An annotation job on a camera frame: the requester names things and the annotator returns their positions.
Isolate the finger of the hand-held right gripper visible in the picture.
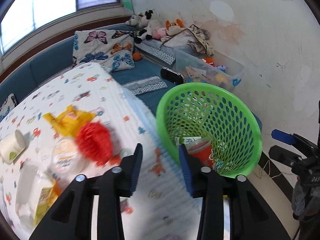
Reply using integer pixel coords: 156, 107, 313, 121
269, 145, 303, 167
271, 129, 313, 148

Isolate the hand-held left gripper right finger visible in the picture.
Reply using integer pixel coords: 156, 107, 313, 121
178, 144, 292, 240

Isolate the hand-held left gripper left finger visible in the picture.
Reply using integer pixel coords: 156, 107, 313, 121
29, 143, 143, 240

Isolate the red cylindrical can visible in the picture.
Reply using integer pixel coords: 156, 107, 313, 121
187, 137, 218, 170

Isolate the white milk carton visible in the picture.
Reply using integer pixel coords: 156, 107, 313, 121
175, 136, 203, 147

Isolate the red ribbed object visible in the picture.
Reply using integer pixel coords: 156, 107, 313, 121
76, 121, 113, 167

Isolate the green plastic basket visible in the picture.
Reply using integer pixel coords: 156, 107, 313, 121
155, 83, 263, 178

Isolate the clear lidded food cup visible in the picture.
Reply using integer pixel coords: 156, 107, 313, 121
51, 137, 83, 174

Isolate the yellow snack packet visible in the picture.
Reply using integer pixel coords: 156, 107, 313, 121
42, 105, 97, 139

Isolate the yellow green small box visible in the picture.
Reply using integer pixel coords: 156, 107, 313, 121
34, 182, 62, 227

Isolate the white paper cup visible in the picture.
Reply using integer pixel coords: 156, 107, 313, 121
0, 130, 27, 165

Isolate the person's right forearm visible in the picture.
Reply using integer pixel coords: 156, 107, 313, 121
291, 180, 320, 220

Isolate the clear plastic storage box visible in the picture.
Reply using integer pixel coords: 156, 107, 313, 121
172, 47, 245, 90

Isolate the short blue patterned cloth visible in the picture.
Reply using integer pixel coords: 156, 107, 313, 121
122, 76, 168, 95

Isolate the black handheld device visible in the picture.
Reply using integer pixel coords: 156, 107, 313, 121
160, 67, 185, 85

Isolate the long blue patterned cloth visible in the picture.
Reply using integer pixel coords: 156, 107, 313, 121
135, 40, 177, 65

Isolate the butterfly print pillow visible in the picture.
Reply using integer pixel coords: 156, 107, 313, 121
72, 29, 135, 72

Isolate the pile of beige clothes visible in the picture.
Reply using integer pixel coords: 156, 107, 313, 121
161, 24, 215, 56

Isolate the blue sofa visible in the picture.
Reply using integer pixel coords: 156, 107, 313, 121
0, 24, 263, 140

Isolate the pink plush toy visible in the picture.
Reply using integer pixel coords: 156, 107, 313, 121
153, 27, 167, 39

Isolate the small patterned pillow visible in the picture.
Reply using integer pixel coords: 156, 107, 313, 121
0, 93, 18, 120

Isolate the orange fox plush toy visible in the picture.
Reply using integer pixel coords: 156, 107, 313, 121
165, 19, 184, 34

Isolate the cow plush toy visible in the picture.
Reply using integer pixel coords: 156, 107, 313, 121
135, 9, 160, 43

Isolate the grey plush toy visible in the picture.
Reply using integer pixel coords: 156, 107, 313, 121
125, 14, 140, 26

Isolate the window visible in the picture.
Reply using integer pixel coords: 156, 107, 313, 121
0, 0, 120, 55

